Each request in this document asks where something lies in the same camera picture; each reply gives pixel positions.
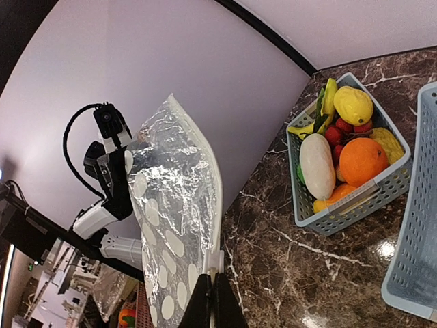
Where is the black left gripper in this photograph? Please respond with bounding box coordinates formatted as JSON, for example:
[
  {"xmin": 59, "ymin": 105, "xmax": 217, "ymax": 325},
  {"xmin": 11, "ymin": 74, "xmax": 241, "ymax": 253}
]
[{"xmin": 83, "ymin": 141, "xmax": 133, "ymax": 221}]

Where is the yellow toy corn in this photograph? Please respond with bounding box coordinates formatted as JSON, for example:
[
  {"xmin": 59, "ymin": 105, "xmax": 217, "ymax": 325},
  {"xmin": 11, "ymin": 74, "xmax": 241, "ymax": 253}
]
[{"xmin": 369, "ymin": 128, "xmax": 405, "ymax": 165}]

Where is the white toy radish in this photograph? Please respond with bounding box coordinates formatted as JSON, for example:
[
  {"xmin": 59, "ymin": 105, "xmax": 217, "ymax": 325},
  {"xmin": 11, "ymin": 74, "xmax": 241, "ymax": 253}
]
[{"xmin": 299, "ymin": 133, "xmax": 336, "ymax": 200}]

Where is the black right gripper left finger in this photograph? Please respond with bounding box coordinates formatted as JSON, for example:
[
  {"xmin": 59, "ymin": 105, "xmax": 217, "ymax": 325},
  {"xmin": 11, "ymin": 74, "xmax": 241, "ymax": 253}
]
[{"xmin": 178, "ymin": 274, "xmax": 212, "ymax": 328}]

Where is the large blue perforated basket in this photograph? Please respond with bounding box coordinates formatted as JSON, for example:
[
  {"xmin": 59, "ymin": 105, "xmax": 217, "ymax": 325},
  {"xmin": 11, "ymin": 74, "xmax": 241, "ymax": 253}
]
[{"xmin": 381, "ymin": 82, "xmax": 436, "ymax": 321}]

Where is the red toy strawberry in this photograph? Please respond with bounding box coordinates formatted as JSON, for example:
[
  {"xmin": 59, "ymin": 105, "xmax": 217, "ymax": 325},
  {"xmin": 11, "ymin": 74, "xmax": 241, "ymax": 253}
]
[{"xmin": 324, "ymin": 126, "xmax": 343, "ymax": 148}]

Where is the yellow toy lemon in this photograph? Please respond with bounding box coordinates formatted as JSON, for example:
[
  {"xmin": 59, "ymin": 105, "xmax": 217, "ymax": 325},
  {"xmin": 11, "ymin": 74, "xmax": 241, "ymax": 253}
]
[{"xmin": 333, "ymin": 86, "xmax": 373, "ymax": 126}]

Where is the yellow green toy banana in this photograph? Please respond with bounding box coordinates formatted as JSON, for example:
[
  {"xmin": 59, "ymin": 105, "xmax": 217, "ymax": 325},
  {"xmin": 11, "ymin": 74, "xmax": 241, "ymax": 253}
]
[{"xmin": 287, "ymin": 78, "xmax": 338, "ymax": 140}]

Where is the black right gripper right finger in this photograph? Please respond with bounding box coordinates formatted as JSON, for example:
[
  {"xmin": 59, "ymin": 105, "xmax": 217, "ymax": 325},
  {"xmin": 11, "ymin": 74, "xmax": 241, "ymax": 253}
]
[{"xmin": 212, "ymin": 273, "xmax": 249, "ymax": 328}]

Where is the clear dotted zip top bag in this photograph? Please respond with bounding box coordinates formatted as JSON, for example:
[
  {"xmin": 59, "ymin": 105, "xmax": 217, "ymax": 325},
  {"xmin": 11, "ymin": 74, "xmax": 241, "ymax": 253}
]
[{"xmin": 124, "ymin": 96, "xmax": 223, "ymax": 327}]

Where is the orange toy fruit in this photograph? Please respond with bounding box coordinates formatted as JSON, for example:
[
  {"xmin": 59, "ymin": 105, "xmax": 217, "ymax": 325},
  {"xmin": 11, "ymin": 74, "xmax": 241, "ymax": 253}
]
[{"xmin": 339, "ymin": 137, "xmax": 389, "ymax": 187}]

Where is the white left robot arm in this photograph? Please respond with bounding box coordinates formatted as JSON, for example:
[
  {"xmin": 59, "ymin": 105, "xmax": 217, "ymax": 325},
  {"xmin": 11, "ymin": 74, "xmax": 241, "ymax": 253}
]
[{"xmin": 72, "ymin": 141, "xmax": 142, "ymax": 269}]

